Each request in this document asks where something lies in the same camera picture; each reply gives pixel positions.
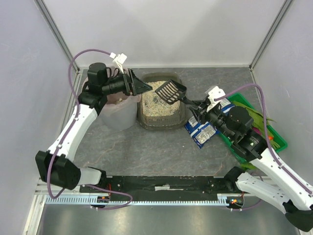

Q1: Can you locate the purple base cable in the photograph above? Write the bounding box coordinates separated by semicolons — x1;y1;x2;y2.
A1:
85;185;134;211

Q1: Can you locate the purple onion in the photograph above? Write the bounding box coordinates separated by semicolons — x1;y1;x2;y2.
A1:
252;127;262;135

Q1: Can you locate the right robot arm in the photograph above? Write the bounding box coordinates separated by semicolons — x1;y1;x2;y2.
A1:
186;100;313;232

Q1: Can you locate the green leafy vegetable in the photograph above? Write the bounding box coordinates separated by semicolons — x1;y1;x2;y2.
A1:
232;101;265;132

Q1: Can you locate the grey slotted cable duct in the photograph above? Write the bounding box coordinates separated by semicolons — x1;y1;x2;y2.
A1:
45;193;242;206

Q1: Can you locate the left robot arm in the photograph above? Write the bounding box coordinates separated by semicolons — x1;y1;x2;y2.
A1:
35;63;152;190

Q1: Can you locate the grey bin with pink bag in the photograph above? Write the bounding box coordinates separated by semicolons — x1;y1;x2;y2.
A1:
78;68;140;130

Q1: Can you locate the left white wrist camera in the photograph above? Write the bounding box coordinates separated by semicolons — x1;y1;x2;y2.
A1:
110;52;127;74

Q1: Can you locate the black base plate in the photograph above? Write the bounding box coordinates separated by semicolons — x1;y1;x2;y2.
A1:
79;175;255;199

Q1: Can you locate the black litter scoop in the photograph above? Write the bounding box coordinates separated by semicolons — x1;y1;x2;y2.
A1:
155;79;195;105

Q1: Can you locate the grey litter box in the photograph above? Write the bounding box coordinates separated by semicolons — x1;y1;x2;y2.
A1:
137;72;187;130

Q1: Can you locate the blue Doritos chip bag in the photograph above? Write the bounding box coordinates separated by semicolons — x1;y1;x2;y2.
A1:
184;97;233;150

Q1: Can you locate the green vegetable tray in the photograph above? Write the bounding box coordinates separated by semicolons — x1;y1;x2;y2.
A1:
220;93;288;169

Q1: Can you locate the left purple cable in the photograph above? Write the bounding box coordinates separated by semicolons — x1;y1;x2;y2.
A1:
47;48;113;199

